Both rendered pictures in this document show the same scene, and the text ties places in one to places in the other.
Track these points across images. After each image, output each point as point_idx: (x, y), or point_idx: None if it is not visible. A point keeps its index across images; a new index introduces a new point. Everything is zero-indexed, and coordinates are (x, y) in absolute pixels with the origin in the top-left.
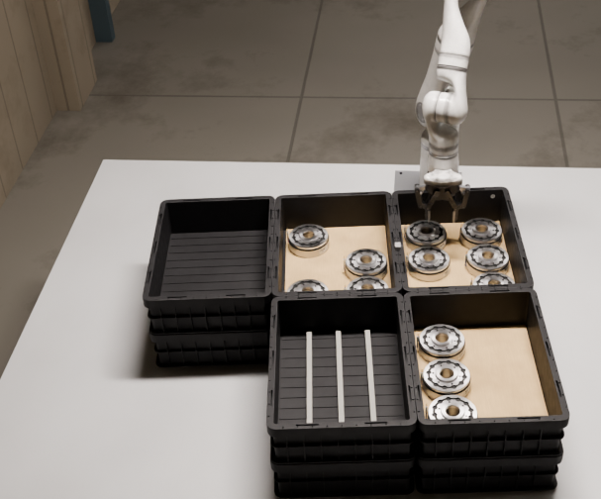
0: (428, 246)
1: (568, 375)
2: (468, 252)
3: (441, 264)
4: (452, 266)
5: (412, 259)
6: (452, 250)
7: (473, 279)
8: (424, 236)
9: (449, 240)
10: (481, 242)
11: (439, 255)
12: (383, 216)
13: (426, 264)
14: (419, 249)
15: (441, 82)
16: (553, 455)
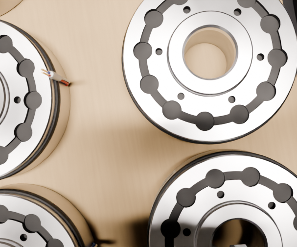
0: (218, 153)
1: None
2: (46, 112)
3: (155, 28)
4: (116, 85)
5: (280, 35)
6: (121, 179)
7: (40, 23)
8: (243, 202)
9: (140, 245)
10: None
11: (167, 77)
12: None
13: (217, 10)
14: (256, 108)
15: None
16: None
